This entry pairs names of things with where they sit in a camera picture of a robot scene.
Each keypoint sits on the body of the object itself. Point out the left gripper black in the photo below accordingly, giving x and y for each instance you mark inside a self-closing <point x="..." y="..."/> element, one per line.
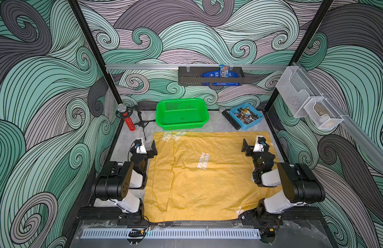
<point x="149" y="151"/>

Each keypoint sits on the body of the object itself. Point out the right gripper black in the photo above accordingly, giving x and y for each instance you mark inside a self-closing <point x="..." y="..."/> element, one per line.
<point x="248" y="148"/>

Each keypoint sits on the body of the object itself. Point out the yellow pillowcase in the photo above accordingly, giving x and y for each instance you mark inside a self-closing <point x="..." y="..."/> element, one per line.
<point x="197" y="171"/>

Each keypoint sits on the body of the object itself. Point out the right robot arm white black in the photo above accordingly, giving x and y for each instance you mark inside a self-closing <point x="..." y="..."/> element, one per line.
<point x="300" y="186"/>

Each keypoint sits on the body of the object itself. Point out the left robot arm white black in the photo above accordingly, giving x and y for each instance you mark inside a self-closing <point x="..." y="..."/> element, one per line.
<point x="113" y="187"/>

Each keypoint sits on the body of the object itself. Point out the black remote control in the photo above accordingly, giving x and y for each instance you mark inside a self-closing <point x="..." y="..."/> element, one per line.
<point x="230" y="119"/>

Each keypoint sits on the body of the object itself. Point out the blue tray with small parts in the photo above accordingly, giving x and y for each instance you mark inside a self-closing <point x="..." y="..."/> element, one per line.
<point x="246" y="116"/>

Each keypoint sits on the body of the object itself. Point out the green plastic basket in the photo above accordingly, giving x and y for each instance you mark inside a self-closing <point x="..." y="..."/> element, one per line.
<point x="180" y="114"/>

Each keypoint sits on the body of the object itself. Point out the blue snack packet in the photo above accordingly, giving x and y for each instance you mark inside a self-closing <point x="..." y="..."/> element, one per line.
<point x="223" y="72"/>

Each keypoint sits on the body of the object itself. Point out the large clear wall bin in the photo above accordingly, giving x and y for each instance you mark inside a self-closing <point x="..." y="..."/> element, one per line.
<point x="294" y="88"/>

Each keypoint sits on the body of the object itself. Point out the small clear wall bin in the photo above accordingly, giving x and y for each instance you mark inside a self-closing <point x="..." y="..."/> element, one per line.
<point x="322" y="113"/>

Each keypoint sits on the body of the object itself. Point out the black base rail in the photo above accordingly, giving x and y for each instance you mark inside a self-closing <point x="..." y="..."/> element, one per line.
<point x="197" y="215"/>

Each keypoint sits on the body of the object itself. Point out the black wall shelf basket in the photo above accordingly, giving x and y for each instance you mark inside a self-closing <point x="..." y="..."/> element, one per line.
<point x="192" y="77"/>

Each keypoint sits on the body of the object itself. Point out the aluminium wall rail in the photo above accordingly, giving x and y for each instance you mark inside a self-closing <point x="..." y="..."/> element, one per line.
<point x="188" y="66"/>

